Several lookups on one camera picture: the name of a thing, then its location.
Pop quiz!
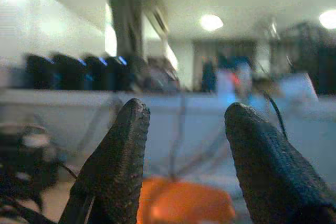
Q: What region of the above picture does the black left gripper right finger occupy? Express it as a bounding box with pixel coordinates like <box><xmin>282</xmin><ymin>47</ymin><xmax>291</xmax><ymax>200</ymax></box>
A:
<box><xmin>224</xmin><ymin>102</ymin><xmax>336</xmax><ymax>224</ymax></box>

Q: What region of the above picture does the thin black thread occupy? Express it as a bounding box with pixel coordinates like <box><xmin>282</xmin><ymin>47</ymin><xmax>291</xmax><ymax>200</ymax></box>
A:
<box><xmin>264</xmin><ymin>91</ymin><xmax>288</xmax><ymax>140</ymax></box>

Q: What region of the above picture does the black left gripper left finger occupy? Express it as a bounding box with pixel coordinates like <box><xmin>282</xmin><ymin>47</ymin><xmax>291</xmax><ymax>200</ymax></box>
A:
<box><xmin>58</xmin><ymin>98</ymin><xmax>151</xmax><ymax>224</ymax></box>

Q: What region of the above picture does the black box with blue light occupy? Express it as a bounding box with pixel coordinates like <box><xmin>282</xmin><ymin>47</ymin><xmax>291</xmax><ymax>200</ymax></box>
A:
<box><xmin>107</xmin><ymin>56</ymin><xmax>133</xmax><ymax>91</ymax></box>
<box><xmin>84</xmin><ymin>56</ymin><xmax>109</xmax><ymax>91</ymax></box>
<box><xmin>25</xmin><ymin>54</ymin><xmax>55</xmax><ymax>90</ymax></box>
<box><xmin>52</xmin><ymin>54</ymin><xmax>87</xmax><ymax>90</ymax></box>

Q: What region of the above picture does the orange plastic bowl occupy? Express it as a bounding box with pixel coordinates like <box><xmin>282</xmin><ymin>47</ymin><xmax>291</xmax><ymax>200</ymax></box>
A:
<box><xmin>136</xmin><ymin>175</ymin><xmax>237</xmax><ymax>224</ymax></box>

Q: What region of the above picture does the round ceiling light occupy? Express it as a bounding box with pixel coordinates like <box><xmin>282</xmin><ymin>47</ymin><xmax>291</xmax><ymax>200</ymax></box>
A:
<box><xmin>319</xmin><ymin>9</ymin><xmax>336</xmax><ymax>30</ymax></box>
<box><xmin>198</xmin><ymin>14</ymin><xmax>224</xmax><ymax>32</ymax></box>

